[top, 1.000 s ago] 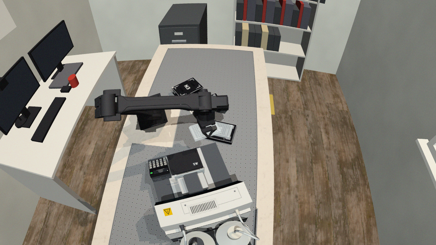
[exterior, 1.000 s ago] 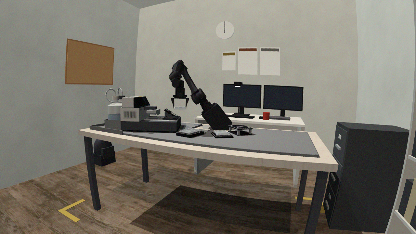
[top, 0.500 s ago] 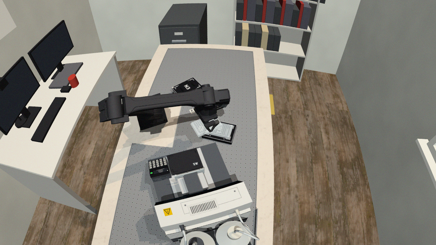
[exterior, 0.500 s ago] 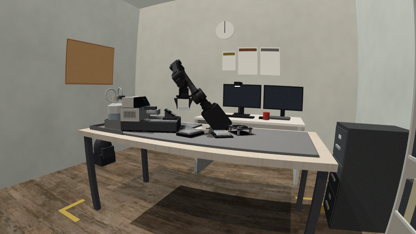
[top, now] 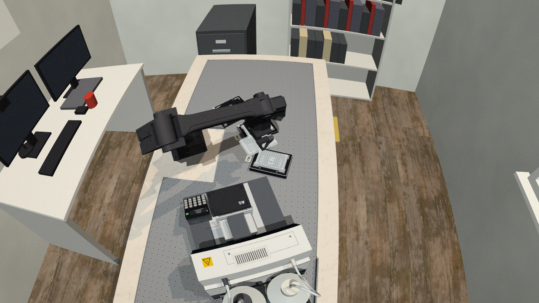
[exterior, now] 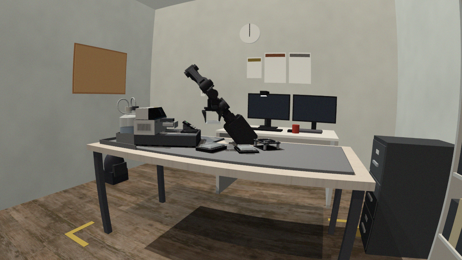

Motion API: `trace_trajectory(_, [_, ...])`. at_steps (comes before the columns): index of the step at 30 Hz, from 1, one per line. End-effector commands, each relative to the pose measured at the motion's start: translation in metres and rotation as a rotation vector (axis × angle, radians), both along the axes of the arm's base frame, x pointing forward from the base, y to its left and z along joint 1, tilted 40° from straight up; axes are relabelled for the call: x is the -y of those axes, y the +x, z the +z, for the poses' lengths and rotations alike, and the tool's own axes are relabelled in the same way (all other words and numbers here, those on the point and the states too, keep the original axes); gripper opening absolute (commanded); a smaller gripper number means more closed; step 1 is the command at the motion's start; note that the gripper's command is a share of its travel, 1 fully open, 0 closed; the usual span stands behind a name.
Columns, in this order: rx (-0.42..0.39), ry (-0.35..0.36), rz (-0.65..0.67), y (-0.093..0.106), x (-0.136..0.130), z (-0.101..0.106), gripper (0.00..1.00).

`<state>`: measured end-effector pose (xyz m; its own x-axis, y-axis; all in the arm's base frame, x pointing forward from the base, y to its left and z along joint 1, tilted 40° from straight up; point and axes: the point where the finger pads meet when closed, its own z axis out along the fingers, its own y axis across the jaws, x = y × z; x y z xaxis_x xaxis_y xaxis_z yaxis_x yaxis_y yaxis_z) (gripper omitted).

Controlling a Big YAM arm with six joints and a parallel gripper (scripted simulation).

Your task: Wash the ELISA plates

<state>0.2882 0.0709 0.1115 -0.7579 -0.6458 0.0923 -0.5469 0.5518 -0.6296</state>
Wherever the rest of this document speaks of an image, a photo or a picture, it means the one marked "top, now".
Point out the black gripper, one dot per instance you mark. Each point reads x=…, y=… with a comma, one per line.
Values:
x=254, y=127

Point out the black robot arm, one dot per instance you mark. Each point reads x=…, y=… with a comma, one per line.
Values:
x=171, y=131

